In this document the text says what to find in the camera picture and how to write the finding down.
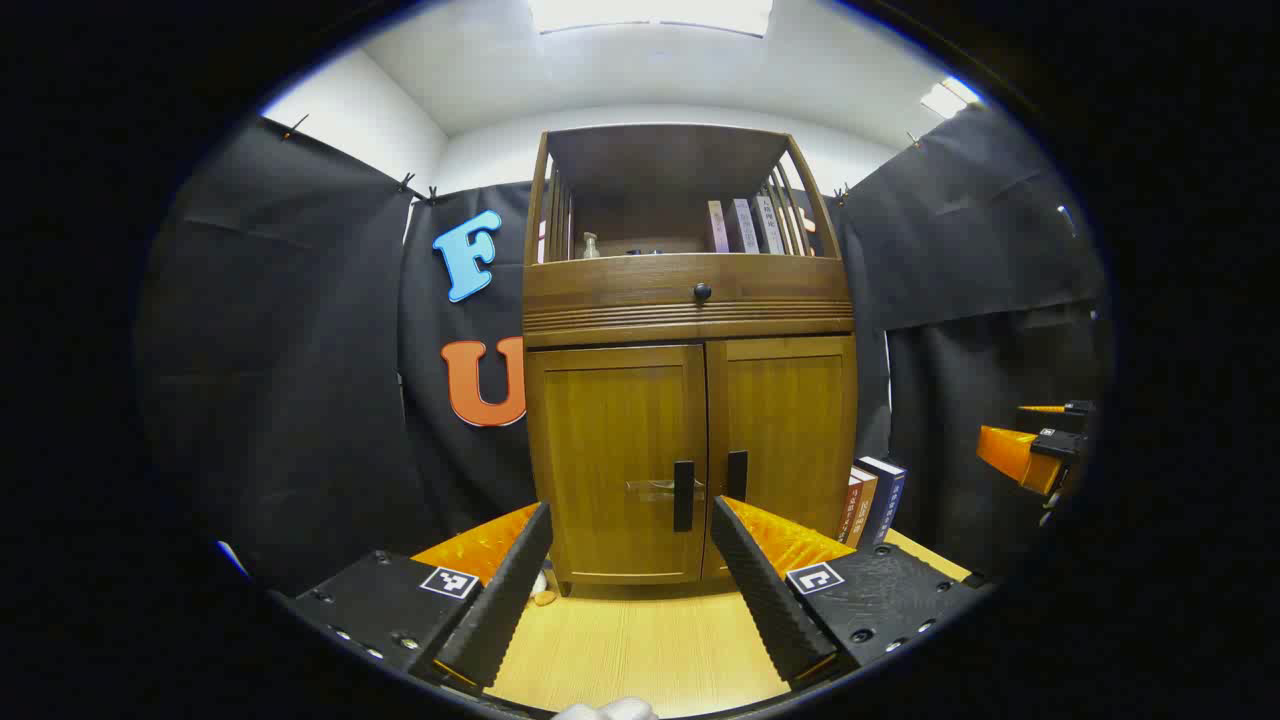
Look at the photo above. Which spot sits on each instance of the black backdrop cloth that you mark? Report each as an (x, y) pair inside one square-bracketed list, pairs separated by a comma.
[(300, 350)]

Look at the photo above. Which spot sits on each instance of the penguin plush toy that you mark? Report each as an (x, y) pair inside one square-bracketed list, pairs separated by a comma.
[(541, 582)]

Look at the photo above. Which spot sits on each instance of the tan book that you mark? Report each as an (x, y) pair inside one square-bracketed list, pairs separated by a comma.
[(866, 500)]

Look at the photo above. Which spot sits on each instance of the small clear bottle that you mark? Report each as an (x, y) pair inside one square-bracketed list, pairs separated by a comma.
[(591, 248)]

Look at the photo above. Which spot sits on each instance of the small ceiling light panel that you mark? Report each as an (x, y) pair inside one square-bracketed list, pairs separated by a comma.
[(948, 98)]

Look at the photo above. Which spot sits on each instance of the wooden double-door shoe cabinet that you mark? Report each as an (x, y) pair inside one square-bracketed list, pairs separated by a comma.
[(660, 160)]

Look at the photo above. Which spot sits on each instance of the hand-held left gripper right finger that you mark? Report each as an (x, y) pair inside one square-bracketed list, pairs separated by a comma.
[(765, 590)]

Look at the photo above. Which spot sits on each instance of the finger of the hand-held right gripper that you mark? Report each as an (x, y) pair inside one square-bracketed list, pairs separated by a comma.
[(1010, 452), (1075, 414)]

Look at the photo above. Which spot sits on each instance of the red book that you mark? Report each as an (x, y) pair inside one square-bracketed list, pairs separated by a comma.
[(850, 510)]

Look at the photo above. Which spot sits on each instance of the wooden shoe cabinet door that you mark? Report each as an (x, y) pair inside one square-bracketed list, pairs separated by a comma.
[(600, 440), (790, 420)]

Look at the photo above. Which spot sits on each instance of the dark blue book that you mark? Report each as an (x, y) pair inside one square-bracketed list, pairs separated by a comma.
[(888, 500)]

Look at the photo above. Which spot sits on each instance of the pink book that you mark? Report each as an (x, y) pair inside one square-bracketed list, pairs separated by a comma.
[(717, 228)]

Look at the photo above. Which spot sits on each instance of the pale lavender book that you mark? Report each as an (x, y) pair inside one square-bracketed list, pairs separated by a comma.
[(744, 226)]

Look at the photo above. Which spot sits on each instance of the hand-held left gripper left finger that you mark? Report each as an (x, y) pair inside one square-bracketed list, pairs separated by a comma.
[(505, 590)]

